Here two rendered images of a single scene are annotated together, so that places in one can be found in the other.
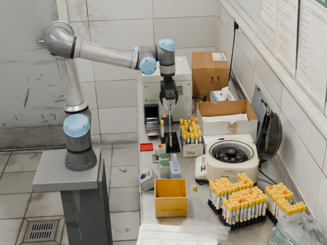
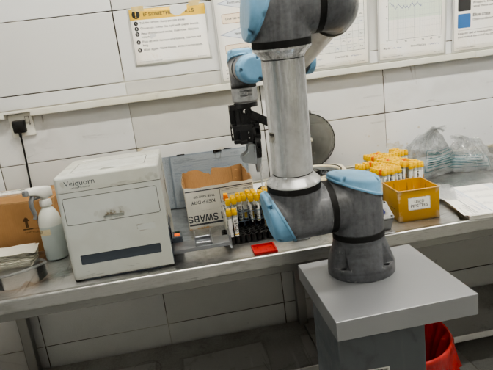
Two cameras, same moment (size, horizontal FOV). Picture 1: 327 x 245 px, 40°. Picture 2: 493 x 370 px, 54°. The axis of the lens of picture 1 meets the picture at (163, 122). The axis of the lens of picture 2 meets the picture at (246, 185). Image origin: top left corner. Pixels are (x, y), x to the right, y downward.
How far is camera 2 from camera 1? 262 cm
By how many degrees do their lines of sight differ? 87
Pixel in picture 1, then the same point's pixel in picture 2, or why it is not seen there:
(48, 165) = (392, 297)
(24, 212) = not seen: outside the picture
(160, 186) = (396, 201)
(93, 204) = not seen: hidden behind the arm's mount
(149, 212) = (433, 221)
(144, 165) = (320, 241)
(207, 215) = not seen: hidden behind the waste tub
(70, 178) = (420, 263)
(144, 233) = (480, 211)
